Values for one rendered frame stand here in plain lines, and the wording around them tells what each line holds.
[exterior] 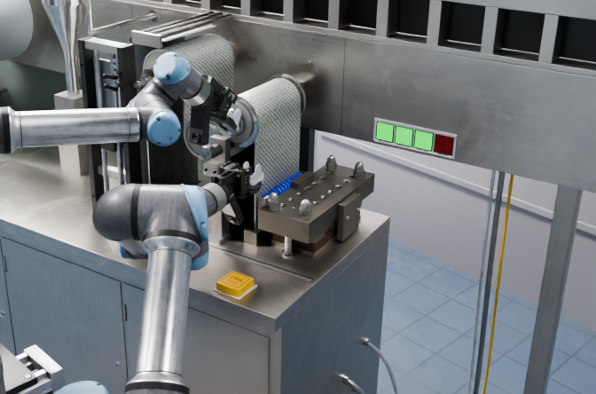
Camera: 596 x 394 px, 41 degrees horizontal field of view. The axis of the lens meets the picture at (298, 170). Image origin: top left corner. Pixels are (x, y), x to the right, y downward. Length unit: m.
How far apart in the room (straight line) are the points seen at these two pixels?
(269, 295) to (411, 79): 0.72
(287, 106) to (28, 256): 0.91
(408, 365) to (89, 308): 1.44
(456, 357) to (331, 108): 1.43
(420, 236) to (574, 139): 2.07
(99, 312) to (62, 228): 0.27
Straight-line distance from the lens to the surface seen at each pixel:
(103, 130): 1.73
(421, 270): 3.99
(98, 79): 2.27
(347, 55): 2.31
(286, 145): 2.29
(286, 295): 2.02
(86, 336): 2.50
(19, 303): 2.67
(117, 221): 1.61
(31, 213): 2.52
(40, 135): 1.72
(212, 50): 2.35
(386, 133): 2.30
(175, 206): 1.58
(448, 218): 3.96
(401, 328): 3.54
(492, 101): 2.17
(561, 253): 2.44
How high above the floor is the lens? 1.98
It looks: 23 degrees down
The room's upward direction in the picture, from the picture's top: 1 degrees clockwise
